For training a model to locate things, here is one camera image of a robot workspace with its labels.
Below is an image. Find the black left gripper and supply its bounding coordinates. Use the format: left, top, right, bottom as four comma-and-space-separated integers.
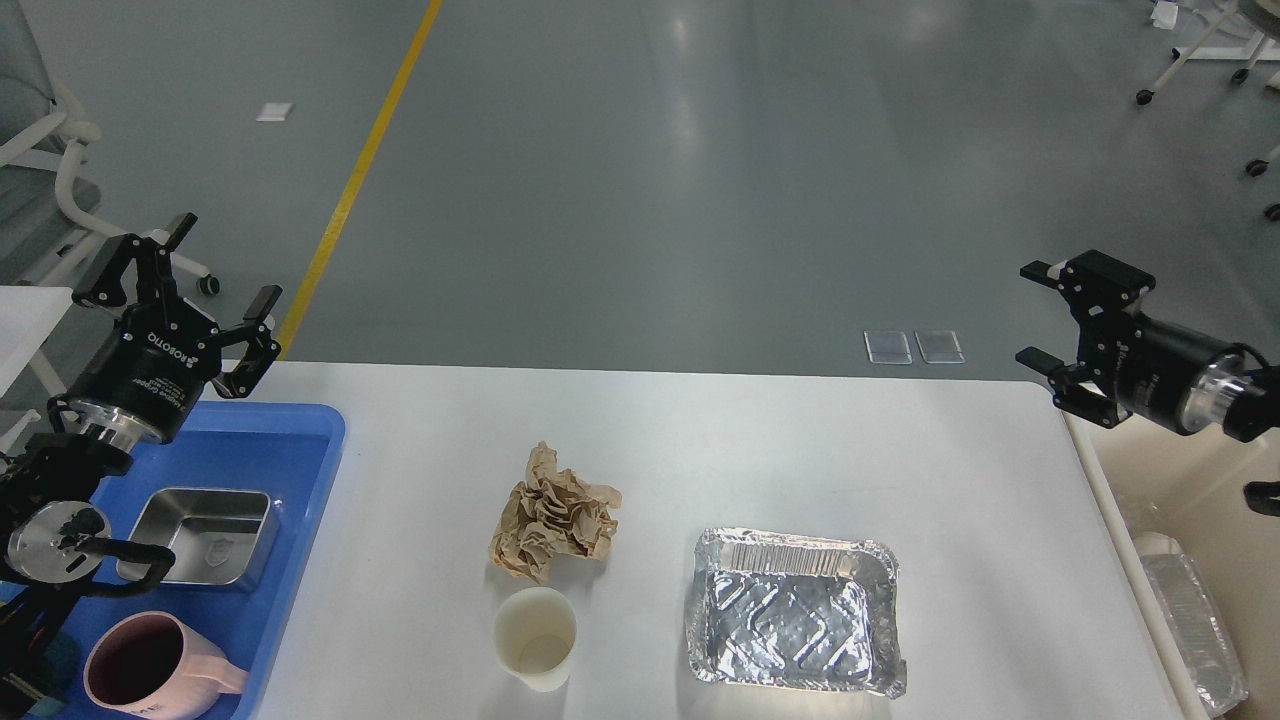
65, 211, 284, 446

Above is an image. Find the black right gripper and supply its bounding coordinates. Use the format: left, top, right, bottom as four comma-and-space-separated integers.
1015, 250, 1249, 436

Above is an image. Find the stainless steel square container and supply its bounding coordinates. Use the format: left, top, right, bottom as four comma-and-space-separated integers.
128, 487, 279, 593

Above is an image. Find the pink mug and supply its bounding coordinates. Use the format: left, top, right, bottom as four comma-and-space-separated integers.
82, 611, 250, 719

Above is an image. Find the aluminium foil tray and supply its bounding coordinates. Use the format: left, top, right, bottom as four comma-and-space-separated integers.
684, 527, 908, 700

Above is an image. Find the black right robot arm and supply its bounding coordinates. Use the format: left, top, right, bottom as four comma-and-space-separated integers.
1015, 250, 1279, 443

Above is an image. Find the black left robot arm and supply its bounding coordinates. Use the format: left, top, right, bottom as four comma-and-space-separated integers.
1, 213, 282, 719

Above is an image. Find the right clear floor plate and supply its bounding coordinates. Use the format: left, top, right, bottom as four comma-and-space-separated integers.
914, 331, 966, 365

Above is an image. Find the clear floor plate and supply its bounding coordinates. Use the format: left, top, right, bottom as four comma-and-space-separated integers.
863, 331, 913, 366
914, 331, 966, 365

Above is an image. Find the white side table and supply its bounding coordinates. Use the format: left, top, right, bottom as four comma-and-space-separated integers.
1, 284, 72, 396

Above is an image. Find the white grey office chair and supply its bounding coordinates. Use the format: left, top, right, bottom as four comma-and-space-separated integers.
0, 0, 221, 299

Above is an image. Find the blue plastic tray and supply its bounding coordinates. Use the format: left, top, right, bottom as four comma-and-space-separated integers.
52, 402, 346, 719

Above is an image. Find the beige waste bin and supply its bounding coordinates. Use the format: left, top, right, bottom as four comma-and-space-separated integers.
1065, 416, 1279, 719

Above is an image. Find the left clear floor plate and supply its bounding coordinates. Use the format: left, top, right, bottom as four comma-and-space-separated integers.
863, 331, 913, 366

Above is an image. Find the clear plastic container in bin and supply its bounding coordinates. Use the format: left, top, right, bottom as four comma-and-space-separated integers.
1134, 530, 1249, 717

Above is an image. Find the white rolling stand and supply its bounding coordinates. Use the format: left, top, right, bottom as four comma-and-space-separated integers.
1106, 1, 1277, 243

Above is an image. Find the crumpled brown paper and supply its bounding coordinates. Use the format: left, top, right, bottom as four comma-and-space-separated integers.
488, 442, 623, 585

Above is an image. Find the white paper cup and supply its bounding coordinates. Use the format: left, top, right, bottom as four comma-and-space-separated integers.
493, 587, 577, 693

